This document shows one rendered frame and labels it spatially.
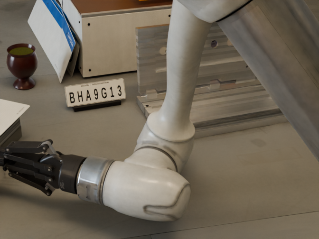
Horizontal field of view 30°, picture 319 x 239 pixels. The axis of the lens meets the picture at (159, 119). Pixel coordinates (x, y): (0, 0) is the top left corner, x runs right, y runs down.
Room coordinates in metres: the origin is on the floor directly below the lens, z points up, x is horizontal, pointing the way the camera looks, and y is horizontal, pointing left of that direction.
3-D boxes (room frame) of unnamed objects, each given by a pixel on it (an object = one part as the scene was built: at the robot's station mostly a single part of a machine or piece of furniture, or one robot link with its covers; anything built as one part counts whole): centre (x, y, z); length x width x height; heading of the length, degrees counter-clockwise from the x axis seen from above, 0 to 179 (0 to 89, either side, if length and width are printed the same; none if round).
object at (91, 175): (0.92, 0.12, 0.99); 0.09 x 0.06 x 0.09; 164
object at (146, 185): (0.90, 0.01, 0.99); 0.16 x 0.13 x 0.11; 74
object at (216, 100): (1.37, -0.18, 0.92); 0.44 x 0.21 x 0.04; 112
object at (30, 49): (1.44, 0.38, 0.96); 0.09 x 0.09 x 0.11
